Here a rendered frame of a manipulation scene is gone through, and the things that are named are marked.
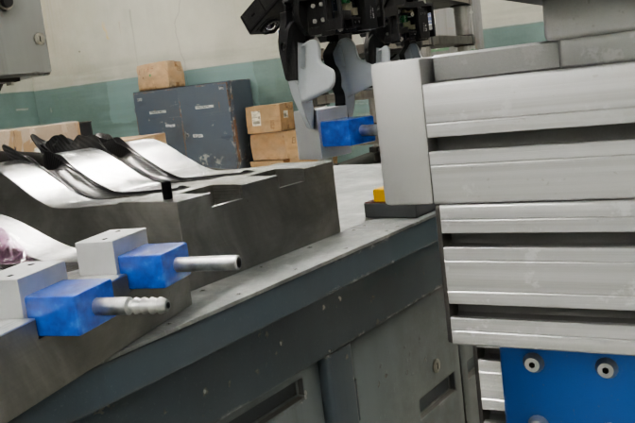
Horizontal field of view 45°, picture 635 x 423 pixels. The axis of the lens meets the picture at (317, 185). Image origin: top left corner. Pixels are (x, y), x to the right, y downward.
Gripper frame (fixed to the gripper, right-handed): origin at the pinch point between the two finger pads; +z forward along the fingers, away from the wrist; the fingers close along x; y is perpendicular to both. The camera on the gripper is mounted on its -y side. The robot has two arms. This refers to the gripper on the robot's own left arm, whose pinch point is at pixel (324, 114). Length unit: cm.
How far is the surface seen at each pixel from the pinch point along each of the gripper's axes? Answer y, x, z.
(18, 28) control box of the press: -94, 12, -22
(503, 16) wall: -301, 570, -45
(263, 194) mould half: -3.7, -7.2, 7.6
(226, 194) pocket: -6.0, -10.4, 7.1
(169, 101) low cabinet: -606, 412, -6
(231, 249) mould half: -3.0, -13.1, 12.4
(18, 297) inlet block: 9.1, -40.9, 8.2
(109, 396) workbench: 6.4, -34.2, 18.2
